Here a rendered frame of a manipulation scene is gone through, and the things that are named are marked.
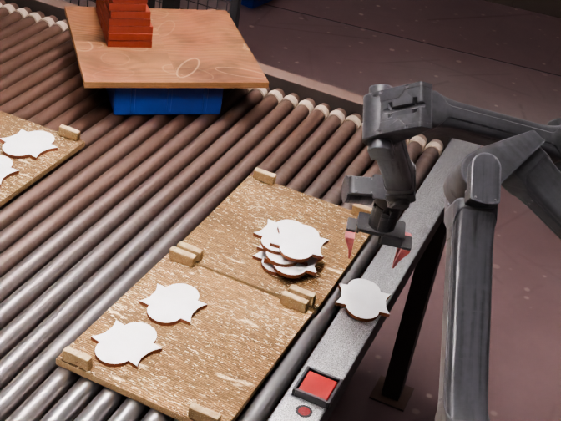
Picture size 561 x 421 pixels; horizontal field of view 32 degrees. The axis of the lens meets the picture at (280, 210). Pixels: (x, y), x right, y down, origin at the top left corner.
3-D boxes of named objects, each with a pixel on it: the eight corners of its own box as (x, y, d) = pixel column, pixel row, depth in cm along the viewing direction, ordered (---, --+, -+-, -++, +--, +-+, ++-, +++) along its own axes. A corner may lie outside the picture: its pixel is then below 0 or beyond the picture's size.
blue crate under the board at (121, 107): (199, 67, 300) (202, 36, 295) (223, 115, 276) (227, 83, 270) (96, 66, 291) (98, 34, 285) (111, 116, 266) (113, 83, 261)
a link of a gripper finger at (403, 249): (371, 252, 217) (381, 218, 212) (403, 260, 217) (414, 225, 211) (369, 271, 211) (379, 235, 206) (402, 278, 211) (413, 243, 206)
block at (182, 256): (196, 264, 214) (197, 254, 212) (192, 268, 212) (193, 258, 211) (172, 255, 215) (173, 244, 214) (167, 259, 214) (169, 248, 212)
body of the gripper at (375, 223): (357, 218, 212) (365, 190, 208) (403, 228, 212) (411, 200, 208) (355, 235, 207) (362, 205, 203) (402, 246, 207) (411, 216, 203)
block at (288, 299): (308, 310, 206) (310, 299, 204) (305, 314, 204) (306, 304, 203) (282, 299, 208) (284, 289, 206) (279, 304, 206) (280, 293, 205)
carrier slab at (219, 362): (311, 317, 207) (313, 311, 206) (220, 440, 174) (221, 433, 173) (167, 258, 217) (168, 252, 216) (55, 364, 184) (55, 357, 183)
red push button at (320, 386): (336, 387, 191) (337, 381, 190) (325, 406, 186) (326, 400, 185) (308, 375, 192) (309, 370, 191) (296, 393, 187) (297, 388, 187)
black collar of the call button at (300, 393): (341, 386, 191) (343, 379, 190) (328, 410, 185) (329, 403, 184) (305, 371, 193) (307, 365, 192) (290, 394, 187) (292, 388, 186)
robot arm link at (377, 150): (396, 147, 157) (396, 83, 160) (360, 147, 158) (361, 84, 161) (416, 213, 198) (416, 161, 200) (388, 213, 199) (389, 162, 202)
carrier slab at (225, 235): (378, 225, 240) (380, 220, 239) (315, 315, 207) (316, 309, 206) (250, 179, 250) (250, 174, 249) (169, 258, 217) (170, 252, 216)
